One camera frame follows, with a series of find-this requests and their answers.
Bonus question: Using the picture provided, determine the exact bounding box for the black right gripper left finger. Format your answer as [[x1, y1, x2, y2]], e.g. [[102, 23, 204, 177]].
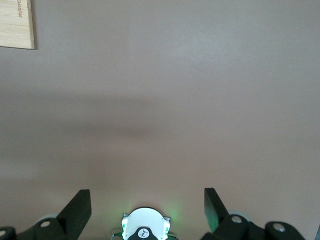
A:
[[0, 189, 92, 240]]

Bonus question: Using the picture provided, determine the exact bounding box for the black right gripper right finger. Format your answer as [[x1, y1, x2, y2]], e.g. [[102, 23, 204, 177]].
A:
[[199, 187, 307, 240]]

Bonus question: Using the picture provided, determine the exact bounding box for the wooden cutting board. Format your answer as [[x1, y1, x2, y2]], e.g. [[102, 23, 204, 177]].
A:
[[0, 0, 35, 50]]

